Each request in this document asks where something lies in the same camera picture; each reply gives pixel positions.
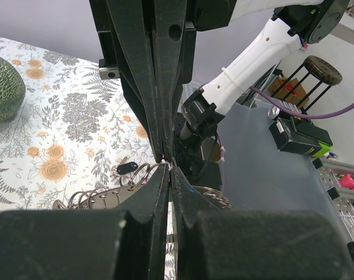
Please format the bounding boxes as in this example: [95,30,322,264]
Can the pink plastic part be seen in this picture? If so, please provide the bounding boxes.
[339,174,354,191]

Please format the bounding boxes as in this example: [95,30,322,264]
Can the brown cardboard box background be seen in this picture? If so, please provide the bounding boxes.
[267,76,310,108]

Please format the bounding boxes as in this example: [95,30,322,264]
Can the black round stool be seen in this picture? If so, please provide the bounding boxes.
[268,55,343,113]

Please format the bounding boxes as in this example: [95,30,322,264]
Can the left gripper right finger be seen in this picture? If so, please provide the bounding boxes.
[170,167,354,279]

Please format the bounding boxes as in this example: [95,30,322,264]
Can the green woven ball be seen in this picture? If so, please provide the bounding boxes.
[0,57,26,123]

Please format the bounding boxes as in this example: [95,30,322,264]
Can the metal ring disc with keyrings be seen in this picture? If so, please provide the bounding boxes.
[51,157,233,251]

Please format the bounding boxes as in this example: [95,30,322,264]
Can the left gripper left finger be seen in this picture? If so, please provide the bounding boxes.
[0,164,169,279]

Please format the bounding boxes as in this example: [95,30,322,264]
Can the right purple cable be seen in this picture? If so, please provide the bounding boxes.
[249,86,354,120]

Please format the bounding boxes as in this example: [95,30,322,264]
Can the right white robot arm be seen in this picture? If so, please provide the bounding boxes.
[90,1,348,162]

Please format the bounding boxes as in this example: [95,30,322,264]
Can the floral patterned mat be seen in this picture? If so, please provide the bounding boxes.
[0,37,157,212]

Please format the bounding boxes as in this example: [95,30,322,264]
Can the black green power box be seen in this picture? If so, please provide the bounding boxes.
[269,117,333,158]

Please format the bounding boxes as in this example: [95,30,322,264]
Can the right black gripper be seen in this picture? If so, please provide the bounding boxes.
[90,1,237,162]

